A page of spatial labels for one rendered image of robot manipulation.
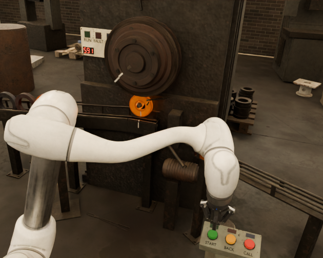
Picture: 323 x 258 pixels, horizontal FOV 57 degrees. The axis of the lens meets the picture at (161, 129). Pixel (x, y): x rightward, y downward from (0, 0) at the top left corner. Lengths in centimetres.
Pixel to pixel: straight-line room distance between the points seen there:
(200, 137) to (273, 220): 153
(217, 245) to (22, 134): 87
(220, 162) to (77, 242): 142
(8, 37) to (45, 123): 360
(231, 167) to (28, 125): 58
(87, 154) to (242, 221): 167
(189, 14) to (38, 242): 140
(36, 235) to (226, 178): 77
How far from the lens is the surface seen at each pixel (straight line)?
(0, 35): 443
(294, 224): 248
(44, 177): 113
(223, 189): 95
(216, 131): 102
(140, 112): 195
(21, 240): 133
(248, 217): 240
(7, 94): 252
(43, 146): 86
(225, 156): 91
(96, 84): 214
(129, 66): 176
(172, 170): 186
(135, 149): 89
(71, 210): 235
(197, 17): 185
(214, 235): 133
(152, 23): 176
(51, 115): 90
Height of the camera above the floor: 154
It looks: 26 degrees down
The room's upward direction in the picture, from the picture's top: 3 degrees clockwise
